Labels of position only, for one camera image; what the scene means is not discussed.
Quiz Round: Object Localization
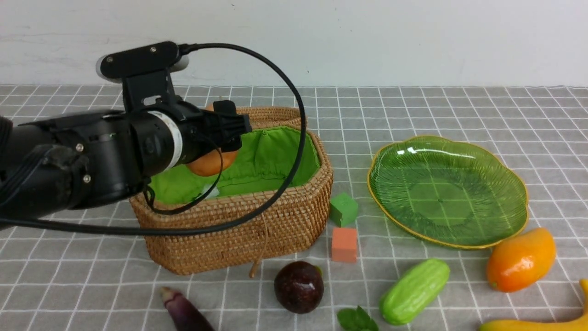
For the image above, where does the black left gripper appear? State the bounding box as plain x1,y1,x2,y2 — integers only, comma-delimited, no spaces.
172,100,252,159

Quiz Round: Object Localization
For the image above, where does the brown potato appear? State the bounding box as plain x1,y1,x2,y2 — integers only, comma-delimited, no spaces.
185,100,239,177

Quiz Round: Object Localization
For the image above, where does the dark purple passion fruit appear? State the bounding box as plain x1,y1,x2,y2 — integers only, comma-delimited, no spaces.
273,261,325,314

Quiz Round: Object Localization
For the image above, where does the purple eggplant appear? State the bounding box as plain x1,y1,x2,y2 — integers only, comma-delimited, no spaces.
159,286,215,331

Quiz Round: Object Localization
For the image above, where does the white radish with green leaves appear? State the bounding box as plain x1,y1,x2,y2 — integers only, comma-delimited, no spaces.
337,306,379,331

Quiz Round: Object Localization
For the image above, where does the orange yellow mango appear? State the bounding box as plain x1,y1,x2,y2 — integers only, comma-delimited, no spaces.
486,228,556,293

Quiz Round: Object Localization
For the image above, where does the yellow banana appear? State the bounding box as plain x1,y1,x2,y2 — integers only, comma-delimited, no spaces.
479,301,588,331

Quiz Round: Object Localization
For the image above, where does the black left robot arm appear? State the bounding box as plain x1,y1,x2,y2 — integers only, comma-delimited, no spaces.
1,100,252,228

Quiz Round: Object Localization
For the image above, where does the woven rattan basket lid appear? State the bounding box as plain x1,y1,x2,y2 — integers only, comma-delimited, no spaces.
202,97,305,129

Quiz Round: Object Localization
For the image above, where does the woven rattan basket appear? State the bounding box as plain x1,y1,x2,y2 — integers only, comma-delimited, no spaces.
130,126,334,275

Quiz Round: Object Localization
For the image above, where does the green foam cube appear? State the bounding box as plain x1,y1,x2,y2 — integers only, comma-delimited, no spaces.
329,192,359,228

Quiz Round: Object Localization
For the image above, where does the orange foam cube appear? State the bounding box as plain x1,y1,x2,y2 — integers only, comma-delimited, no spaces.
330,228,358,263

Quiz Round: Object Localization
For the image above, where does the grey checked tablecloth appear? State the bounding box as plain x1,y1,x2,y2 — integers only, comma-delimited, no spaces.
0,87,588,331

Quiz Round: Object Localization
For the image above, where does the light green bitter gourd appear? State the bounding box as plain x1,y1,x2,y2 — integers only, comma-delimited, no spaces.
379,258,450,325

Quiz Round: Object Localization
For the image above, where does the green glass leaf plate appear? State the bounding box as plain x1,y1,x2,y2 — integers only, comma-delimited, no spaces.
366,136,529,250

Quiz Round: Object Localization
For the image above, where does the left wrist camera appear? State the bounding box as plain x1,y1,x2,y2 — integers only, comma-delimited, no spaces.
96,40,189,113

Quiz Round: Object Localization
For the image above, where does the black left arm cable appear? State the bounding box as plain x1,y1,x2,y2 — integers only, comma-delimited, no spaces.
0,43,307,237

